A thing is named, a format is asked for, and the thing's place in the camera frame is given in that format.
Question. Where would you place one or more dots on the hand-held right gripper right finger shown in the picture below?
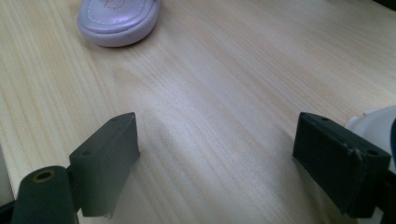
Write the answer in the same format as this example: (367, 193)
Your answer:
(336, 161)

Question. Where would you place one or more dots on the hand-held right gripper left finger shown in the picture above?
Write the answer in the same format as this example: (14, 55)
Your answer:
(102, 161)

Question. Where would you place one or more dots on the purple child's shoe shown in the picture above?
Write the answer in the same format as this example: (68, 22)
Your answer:
(118, 28)

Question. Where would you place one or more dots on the white and navy sneaker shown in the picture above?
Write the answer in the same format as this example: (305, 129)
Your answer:
(373, 127)

